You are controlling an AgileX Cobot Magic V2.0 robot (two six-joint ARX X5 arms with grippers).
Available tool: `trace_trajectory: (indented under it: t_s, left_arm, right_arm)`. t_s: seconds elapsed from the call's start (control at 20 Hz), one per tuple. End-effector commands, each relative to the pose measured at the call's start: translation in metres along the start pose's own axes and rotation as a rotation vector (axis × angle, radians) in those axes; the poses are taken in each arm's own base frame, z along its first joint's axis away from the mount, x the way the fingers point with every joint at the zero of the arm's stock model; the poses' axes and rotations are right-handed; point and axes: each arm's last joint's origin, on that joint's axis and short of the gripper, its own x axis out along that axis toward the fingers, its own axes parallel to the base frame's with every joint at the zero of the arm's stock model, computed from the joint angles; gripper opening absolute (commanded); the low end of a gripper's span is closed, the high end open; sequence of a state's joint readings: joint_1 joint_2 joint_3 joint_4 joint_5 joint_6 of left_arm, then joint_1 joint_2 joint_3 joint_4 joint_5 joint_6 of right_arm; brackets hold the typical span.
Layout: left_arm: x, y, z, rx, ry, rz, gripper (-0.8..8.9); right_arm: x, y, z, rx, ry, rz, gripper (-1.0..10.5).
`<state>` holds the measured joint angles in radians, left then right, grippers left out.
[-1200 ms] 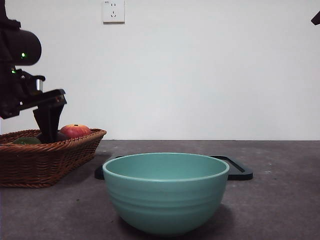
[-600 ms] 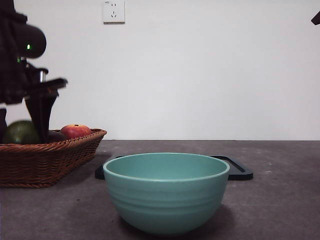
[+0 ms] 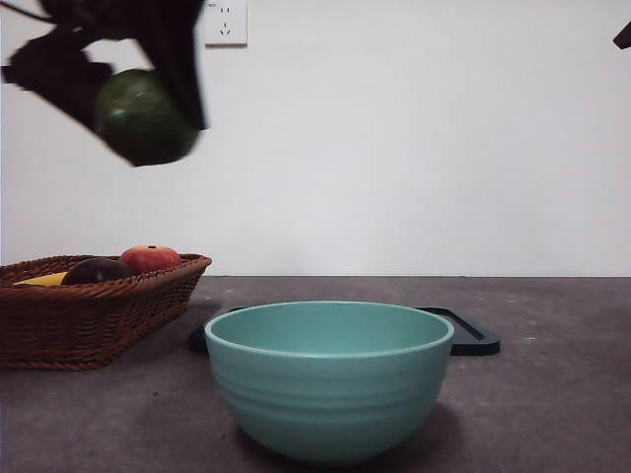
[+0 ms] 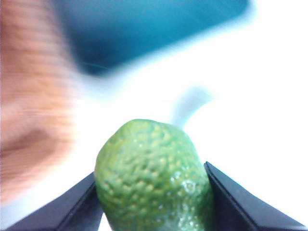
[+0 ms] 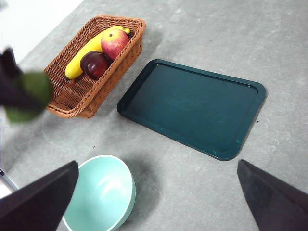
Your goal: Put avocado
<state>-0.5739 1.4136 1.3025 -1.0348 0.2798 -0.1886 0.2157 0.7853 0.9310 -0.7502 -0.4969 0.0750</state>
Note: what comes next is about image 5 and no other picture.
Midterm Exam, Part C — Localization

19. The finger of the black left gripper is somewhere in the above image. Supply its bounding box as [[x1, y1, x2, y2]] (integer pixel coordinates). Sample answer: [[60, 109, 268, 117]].
[[0, 78, 47, 109], [0, 48, 23, 80]]

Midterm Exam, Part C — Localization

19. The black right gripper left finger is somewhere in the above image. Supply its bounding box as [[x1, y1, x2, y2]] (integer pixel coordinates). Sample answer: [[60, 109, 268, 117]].
[[0, 160, 79, 231]]

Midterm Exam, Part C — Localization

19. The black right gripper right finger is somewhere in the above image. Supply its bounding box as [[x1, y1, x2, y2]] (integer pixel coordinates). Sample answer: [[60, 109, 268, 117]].
[[237, 159, 308, 231]]

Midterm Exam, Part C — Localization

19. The green avocado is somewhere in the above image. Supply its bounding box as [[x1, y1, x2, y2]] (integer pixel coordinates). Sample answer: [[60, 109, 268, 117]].
[[4, 71, 55, 124]]

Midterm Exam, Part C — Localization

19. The teal bowl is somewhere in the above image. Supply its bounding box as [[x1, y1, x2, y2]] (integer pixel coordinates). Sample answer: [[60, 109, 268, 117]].
[[62, 154, 137, 231]]

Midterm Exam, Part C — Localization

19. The grey metal bar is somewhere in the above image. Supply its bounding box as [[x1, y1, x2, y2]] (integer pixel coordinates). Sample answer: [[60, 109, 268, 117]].
[[0, 169, 19, 191]]

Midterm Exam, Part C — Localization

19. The yellow banana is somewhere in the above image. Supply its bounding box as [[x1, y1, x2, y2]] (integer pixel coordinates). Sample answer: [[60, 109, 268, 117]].
[[64, 26, 131, 79]]

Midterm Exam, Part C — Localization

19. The dark purple plum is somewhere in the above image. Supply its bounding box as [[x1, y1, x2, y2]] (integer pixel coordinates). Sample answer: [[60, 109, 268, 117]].
[[79, 51, 109, 79]]

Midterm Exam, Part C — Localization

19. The brown wicker basket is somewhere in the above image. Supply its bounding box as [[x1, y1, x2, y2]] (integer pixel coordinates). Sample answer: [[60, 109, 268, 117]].
[[44, 15, 147, 119]]

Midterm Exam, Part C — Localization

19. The red apple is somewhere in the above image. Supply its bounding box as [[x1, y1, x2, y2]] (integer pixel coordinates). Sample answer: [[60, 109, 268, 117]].
[[100, 28, 130, 61]]

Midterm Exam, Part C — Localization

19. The dark rectangular tray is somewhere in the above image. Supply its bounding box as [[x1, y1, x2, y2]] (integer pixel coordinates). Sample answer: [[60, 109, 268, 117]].
[[116, 59, 266, 162]]

